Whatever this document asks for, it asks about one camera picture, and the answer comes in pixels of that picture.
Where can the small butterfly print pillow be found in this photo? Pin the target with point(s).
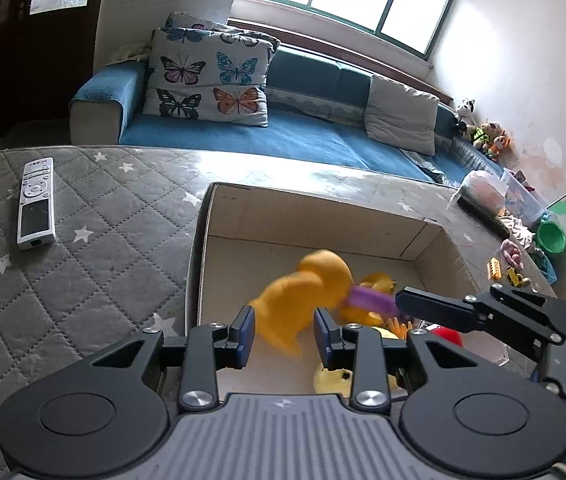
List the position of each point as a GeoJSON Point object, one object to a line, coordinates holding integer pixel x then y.
{"type": "Point", "coordinates": [213, 24]}

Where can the green plastic bowl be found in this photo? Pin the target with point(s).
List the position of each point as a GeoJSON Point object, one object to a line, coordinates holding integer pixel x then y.
{"type": "Point", "coordinates": [553, 237]}

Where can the dark wooden door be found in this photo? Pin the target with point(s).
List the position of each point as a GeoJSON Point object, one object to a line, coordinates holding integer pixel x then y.
{"type": "Point", "coordinates": [38, 60]}

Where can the clear plastic storage box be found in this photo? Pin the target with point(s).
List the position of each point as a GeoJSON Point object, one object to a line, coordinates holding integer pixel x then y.
{"type": "Point", "coordinates": [523, 200]}

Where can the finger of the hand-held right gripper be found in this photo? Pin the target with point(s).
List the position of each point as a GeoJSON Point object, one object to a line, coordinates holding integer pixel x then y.
{"type": "Point", "coordinates": [438, 310]}

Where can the orange plush toys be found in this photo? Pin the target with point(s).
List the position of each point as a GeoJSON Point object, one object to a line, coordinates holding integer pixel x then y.
{"type": "Point", "coordinates": [493, 140]}

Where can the red ball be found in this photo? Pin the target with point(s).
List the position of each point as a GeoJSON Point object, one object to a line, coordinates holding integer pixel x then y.
{"type": "Point", "coordinates": [448, 337]}

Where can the small orange toy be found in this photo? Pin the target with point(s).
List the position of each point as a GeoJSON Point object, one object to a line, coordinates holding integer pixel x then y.
{"type": "Point", "coordinates": [494, 269]}

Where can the clear plastic bag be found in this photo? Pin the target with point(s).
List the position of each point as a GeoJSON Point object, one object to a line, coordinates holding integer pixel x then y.
{"type": "Point", "coordinates": [483, 190]}

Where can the grey cushion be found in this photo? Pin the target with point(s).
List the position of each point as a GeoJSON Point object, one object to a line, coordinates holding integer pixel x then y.
{"type": "Point", "coordinates": [400, 115]}

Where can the pink toy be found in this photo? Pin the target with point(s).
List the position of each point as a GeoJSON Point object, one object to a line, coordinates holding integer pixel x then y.
{"type": "Point", "coordinates": [510, 255]}

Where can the cream cloth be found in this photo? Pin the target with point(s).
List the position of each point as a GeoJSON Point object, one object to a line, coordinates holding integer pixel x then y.
{"type": "Point", "coordinates": [130, 52]}

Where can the large butterfly print pillow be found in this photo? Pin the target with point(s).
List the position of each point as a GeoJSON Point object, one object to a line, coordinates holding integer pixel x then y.
{"type": "Point", "coordinates": [203, 80]}

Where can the black and white plush cow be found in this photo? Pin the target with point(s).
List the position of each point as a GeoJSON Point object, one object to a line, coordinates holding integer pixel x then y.
{"type": "Point", "coordinates": [465, 115]}

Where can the grey cardboard box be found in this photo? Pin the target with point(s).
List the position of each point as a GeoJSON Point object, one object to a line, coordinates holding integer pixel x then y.
{"type": "Point", "coordinates": [313, 220]}

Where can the silver remote control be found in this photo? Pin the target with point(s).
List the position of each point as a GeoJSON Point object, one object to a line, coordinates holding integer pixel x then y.
{"type": "Point", "coordinates": [35, 200]}

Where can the yellow rubber duck figure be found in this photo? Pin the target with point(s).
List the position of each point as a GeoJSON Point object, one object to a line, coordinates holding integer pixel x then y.
{"type": "Point", "coordinates": [308, 290]}

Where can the small yellow toy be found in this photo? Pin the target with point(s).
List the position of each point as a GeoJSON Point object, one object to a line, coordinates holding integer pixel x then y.
{"type": "Point", "coordinates": [378, 281]}

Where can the blue sofa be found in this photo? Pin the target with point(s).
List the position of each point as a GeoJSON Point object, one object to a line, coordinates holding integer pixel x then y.
{"type": "Point", "coordinates": [313, 140]}

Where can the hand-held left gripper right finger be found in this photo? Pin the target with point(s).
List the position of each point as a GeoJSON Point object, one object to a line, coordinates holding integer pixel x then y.
{"type": "Point", "coordinates": [321, 337]}

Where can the purple toy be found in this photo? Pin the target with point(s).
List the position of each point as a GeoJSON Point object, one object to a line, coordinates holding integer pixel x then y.
{"type": "Point", "coordinates": [368, 300]}

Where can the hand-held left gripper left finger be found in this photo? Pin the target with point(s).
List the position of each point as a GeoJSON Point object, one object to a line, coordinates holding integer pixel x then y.
{"type": "Point", "coordinates": [248, 335]}

